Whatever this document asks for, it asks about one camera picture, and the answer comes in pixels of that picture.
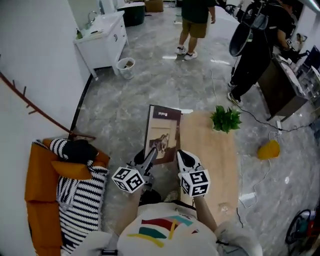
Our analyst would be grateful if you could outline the white sink cabinet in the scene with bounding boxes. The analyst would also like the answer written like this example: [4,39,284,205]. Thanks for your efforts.
[72,9,130,81]

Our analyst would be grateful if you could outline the brown wooden coat rack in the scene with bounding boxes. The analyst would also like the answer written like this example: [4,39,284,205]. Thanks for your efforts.
[0,72,97,141]

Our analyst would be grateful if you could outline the oval wooden table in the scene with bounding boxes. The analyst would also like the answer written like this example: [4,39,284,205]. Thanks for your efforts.
[178,109,240,226]

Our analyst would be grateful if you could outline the orange pillow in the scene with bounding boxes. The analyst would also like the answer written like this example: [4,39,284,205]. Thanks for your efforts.
[51,160,94,181]

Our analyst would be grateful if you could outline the green potted plant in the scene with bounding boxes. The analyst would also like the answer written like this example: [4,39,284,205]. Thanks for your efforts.
[209,104,243,135]

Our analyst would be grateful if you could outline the brown photo book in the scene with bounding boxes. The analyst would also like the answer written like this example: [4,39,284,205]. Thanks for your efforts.
[143,104,183,166]

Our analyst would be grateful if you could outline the white wastebasket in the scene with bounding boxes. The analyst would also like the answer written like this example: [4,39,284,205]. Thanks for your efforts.
[116,57,136,80]

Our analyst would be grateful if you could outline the person's right forearm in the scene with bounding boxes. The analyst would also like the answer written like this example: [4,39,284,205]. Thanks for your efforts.
[193,196,218,232]

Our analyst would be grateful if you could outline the dark green bin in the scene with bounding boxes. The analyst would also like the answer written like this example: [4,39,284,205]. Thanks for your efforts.
[117,2,146,28]

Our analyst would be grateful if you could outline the black striped pillow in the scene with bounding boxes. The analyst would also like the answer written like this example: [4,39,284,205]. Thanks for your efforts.
[49,138,100,163]

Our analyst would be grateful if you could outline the black shorts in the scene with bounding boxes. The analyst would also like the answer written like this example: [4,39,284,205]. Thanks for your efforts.
[139,188,197,210]

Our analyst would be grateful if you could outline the white printed t-shirt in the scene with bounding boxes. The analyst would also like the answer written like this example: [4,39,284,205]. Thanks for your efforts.
[74,202,263,256]

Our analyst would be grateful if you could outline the person's left forearm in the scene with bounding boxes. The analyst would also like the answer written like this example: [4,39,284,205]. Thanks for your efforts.
[122,191,144,232]

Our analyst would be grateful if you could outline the yellow bag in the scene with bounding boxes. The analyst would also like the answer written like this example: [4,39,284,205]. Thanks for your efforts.
[257,139,281,161]

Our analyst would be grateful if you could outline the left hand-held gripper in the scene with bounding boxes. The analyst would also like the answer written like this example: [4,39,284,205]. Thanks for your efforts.
[111,146,159,194]

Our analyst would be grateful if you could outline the grey shoulder strap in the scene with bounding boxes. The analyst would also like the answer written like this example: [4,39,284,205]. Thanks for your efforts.
[101,232,120,256]
[216,239,238,256]

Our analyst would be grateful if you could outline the teal vacuum cleaner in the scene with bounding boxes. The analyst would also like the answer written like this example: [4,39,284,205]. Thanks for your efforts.
[284,208,320,247]

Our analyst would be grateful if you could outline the black white striped blanket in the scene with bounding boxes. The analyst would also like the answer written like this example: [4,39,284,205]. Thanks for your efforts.
[32,138,110,255]

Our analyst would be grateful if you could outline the cardboard box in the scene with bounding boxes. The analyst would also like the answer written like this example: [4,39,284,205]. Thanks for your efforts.
[144,0,165,13]

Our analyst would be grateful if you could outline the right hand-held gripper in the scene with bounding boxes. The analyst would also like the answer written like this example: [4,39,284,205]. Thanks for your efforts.
[176,148,211,199]

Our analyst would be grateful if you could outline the black backpack device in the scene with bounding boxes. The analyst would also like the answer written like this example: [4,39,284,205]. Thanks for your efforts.
[229,7,270,57]

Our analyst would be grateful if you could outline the orange sofa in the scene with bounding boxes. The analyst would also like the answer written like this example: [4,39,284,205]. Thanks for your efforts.
[24,138,111,256]

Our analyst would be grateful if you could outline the dark wooden desk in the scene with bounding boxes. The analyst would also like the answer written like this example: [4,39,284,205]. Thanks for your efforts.
[257,53,311,123]

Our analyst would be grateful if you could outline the chrome faucet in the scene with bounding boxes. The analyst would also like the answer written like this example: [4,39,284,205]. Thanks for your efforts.
[87,10,98,26]

